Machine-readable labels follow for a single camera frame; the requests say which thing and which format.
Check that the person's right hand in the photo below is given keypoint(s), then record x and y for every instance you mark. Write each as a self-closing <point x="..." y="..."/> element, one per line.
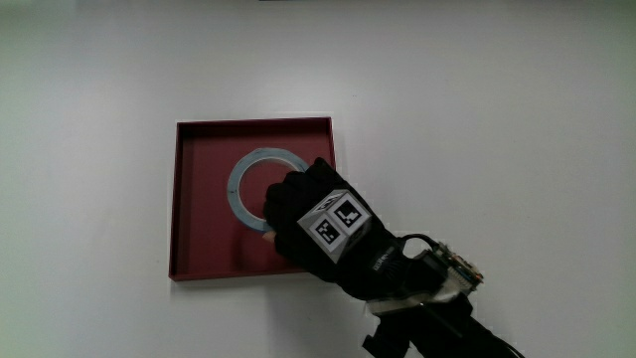
<point x="318" y="248"/>

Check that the blue tape roll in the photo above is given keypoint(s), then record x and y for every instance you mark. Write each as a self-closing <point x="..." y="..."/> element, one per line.
<point x="234" y="199"/>

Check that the person's right forearm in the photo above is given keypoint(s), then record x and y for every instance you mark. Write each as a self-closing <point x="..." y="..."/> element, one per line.
<point x="437" y="330"/>

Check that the dark red square tray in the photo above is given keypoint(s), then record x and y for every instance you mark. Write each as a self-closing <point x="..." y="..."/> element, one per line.
<point x="208" y="243"/>

